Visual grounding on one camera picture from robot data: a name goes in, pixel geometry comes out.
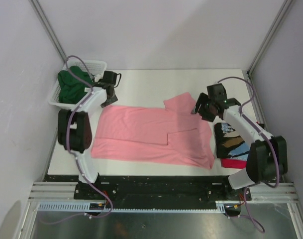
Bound pink t-shirt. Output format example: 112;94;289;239
91;92;214;170

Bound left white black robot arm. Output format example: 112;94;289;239
58;84;118;199

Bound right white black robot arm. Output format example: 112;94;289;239
191;93;288;200

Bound green t-shirt in basket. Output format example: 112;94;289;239
57;66;94;104

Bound black printed folded t-shirt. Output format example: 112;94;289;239
214;122;249;162

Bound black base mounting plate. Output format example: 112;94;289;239
75;176;249;201

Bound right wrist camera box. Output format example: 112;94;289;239
207;83;227;102

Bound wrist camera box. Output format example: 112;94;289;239
207;83;227;102
101;71;122;88

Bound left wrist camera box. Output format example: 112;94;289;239
101;71;122;88

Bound white slotted cable duct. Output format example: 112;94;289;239
36;200;243;214

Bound left aluminium frame post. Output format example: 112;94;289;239
29;0;67;62

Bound aluminium frame post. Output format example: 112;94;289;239
29;0;67;62
247;0;296;77

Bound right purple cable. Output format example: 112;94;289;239
214;76;283;234

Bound right aluminium frame post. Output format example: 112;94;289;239
247;0;296;77

